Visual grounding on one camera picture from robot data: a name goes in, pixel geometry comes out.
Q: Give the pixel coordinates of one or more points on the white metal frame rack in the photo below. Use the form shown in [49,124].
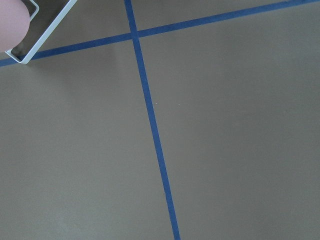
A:
[45,16]

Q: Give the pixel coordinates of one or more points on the pink cup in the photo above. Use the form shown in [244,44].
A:
[14,23]

